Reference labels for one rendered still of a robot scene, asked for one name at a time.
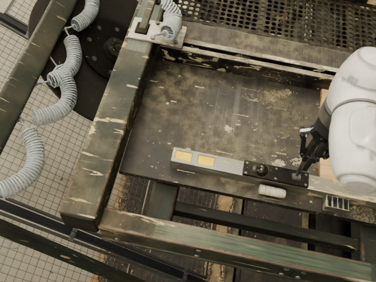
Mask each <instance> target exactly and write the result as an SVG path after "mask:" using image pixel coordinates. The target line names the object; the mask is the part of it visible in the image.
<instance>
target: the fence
mask: <svg viewBox="0 0 376 282"><path fill-rule="evenodd" d="M176 151H181V152H186V153H192V157H191V162H188V161H183V160H179V159H175V154H176ZM199 155H200V156H206V157H211V158H214V165H213V167H212V166H207V165H204V164H198V163H197V162H198V156H199ZM243 164H244V161H239V160H236V159H230V158H225V157H220V156H215V155H211V154H206V153H200V152H196V151H190V150H187V149H181V148H176V147H174V148H173V152H172V157H171V163H170V167H174V168H180V169H183V170H188V171H194V172H199V173H204V174H207V175H213V176H218V177H223V178H228V179H232V180H237V181H242V182H248V183H251V184H256V185H260V184H262V185H265V186H266V185H267V186H270V187H271V186H272V187H278V188H281V189H284V190H286V191H291V192H296V193H300V194H305V195H310V196H315V197H319V198H324V197H325V196H326V195H331V196H336V197H339V198H344V199H349V204H354V205H359V206H364V207H367V208H373V209H376V191H375V192H372V193H368V194H361V193H357V192H352V191H350V190H347V189H346V188H344V187H343V186H342V185H341V184H340V183H339V181H337V180H332V179H329V178H323V177H318V176H313V175H309V186H308V188H307V189H306V188H303V187H297V186H293V185H287V184H282V183H278V182H273V181H268V180H263V179H259V178H254V177H249V176H244V175H243V174H242V172H243Z"/></svg>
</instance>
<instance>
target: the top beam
mask: <svg viewBox="0 0 376 282"><path fill-rule="evenodd" d="M148 1H149V0H139V2H138V5H137V8H136V10H135V13H134V16H133V18H132V21H131V23H130V26H129V29H128V32H127V34H126V37H125V39H124V42H123V45H122V47H121V49H120V53H119V55H118V58H117V60H116V63H115V65H114V68H113V70H112V73H111V76H110V79H109V81H108V84H107V86H106V89H105V92H104V95H103V97H102V100H101V102H100V105H99V107H98V110H97V112H96V116H95V118H94V121H93V123H92V126H91V128H90V132H89V133H88V136H87V139H86V142H85V144H84V147H83V149H82V152H81V155H80V157H79V160H78V163H77V165H76V168H75V170H74V173H73V176H72V179H71V181H70V184H69V186H68V189H67V192H66V194H65V197H64V200H63V202H62V205H61V207H60V210H59V213H60V216H61V218H62V220H63V222H64V224H65V226H67V227H72V228H77V229H81V230H85V231H90V232H98V231H99V230H100V229H99V228H98V221H99V218H100V215H101V212H102V208H104V206H105V207H107V204H108V202H109V198H110V195H111V192H112V188H113V185H114V182H115V179H116V176H117V173H118V170H119V167H120V163H121V160H122V157H123V154H124V151H125V147H126V144H127V142H128V138H129V135H130V132H131V128H132V126H133V122H134V119H135V116H136V113H137V110H138V106H139V103H140V100H141V98H142V94H143V91H144V88H145V84H146V81H147V78H148V75H149V71H150V69H151V66H152V62H153V59H154V56H155V53H156V50H157V46H158V44H157V43H152V42H148V41H142V40H137V39H132V38H128V33H129V31H130V28H131V25H132V23H133V20H134V17H140V18H143V15H144V12H145V9H146V7H147V4H148ZM162 6H163V4H161V2H160V5H156V4H155V7H154V10H153V13H152V16H151V19H150V20H153V21H159V22H163V14H164V12H165V10H164V9H163V8H162ZM165 6H166V5H165ZM165 6H164V7H165Z"/></svg>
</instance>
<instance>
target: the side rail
mask: <svg viewBox="0 0 376 282"><path fill-rule="evenodd" d="M98 228H99V229H100V231H101V239H103V240H107V241H111V242H117V243H122V244H125V245H130V246H135V247H140V248H145V249H149V250H154V251H159V252H164V253H169V254H172V255H178V256H182V257H187V258H191V259H196V260H201V261H206V262H211V263H214V264H220V265H224V266H230V267H235V268H238V269H243V270H248V271H253V272H258V273H262V274H266V275H272V276H277V277H280V278H285V279H290V280H295V281H300V282H376V264H371V263H368V262H363V261H358V260H353V259H349V258H344V257H339V256H334V255H329V254H325V253H320V252H315V251H310V250H305V249H301V248H296V247H291V246H286V245H281V244H278V243H272V242H268V241H262V240H259V239H254V238H248V237H244V236H238V235H235V234H230V233H225V232H220V231H215V230H211V229H206V228H201V227H196V226H193V225H187V224H182V223H177V222H172V221H169V220H163V219H158V218H153V217H148V216H145V215H140V214H134V213H130V212H126V211H121V210H116V209H110V208H105V209H104V213H103V215H102V218H101V222H100V225H98Z"/></svg>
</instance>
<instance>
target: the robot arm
mask: <svg viewBox="0 0 376 282"><path fill-rule="evenodd" d="M309 133H311V135H312V137H313V138H312V140H311V142H310V143H309V144H308V146H306V139H307V137H308V136H309ZM299 135H300V137H301V141H300V155H302V171H307V170H308V169H309V168H310V166H311V164H313V163H314V164H315V163H316V162H319V159H320V158H323V159H328V158H330V163H331V168H332V171H333V174H334V176H335V178H336V179H337V180H338V181H339V183H340V184H341V185H342V186H343V187H344V188H346V189H347V190H350V191H352V192H357V193H361V194H368V193H372V192H375V191H376V48H375V47H366V46H365V47H362V48H360V49H358V50H357V51H355V52H354V53H352V54H351V55H350V56H349V57H348V58H347V59H346V60H345V61H344V62H343V64H342V65H341V67H340V68H339V69H338V71H337V73H336V74H335V76H334V78H333V80H332V82H331V84H330V87H329V90H328V95H327V96H326V98H325V100H324V102H323V104H322V106H321V107H320V109H319V117H318V118H317V120H316V122H315V123H314V124H313V125H311V127H310V128H305V127H304V126H301V127H300V133H299ZM317 146H318V148H317ZM316 148H317V149H316ZM315 149H316V152H315Z"/></svg>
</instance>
